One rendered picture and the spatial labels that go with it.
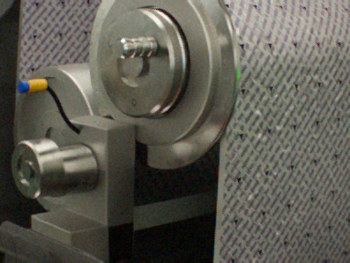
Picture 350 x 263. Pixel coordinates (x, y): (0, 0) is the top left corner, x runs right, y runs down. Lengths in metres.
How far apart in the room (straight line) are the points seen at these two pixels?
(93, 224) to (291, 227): 0.15
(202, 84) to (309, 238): 0.17
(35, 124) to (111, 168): 0.14
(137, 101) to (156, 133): 0.03
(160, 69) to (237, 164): 0.08
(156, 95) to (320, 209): 0.17
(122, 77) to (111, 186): 0.07
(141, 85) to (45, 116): 0.15
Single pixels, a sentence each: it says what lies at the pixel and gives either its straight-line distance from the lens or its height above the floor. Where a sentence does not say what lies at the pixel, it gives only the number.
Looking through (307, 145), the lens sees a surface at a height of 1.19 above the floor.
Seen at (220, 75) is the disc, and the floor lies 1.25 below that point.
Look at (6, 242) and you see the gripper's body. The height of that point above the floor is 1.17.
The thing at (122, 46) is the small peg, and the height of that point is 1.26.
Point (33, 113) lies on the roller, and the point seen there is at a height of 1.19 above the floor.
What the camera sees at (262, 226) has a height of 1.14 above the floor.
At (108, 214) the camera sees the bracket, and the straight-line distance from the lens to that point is 0.62.
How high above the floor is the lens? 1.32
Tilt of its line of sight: 11 degrees down
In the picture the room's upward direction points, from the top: 2 degrees clockwise
